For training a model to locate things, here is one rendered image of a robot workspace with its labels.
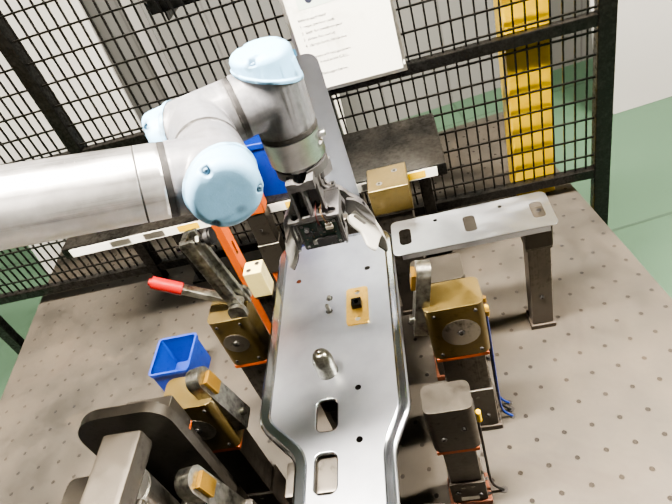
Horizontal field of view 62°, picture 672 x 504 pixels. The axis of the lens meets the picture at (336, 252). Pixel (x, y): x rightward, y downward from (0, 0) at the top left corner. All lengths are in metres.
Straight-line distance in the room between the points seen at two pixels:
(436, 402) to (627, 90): 2.64
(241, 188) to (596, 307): 0.93
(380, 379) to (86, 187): 0.50
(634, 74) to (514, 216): 2.28
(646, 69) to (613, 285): 2.08
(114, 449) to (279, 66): 0.46
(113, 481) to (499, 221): 0.73
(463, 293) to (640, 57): 2.53
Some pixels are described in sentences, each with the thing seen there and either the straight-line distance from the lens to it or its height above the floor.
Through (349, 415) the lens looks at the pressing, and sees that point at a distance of 0.82.
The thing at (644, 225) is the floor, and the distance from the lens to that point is 2.57.
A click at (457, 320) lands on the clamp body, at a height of 1.02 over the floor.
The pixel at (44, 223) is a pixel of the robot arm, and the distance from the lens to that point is 0.55.
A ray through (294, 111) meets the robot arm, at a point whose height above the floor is 1.39.
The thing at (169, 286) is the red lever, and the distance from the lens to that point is 0.95.
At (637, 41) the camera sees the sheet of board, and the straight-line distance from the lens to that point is 3.25.
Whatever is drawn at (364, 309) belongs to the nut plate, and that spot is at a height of 1.00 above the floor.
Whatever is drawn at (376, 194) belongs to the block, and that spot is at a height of 1.05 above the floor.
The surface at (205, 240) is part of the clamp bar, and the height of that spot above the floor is 1.21.
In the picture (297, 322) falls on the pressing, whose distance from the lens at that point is 0.96.
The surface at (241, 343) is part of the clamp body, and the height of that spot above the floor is 0.99.
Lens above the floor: 1.67
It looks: 39 degrees down
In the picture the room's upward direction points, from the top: 20 degrees counter-clockwise
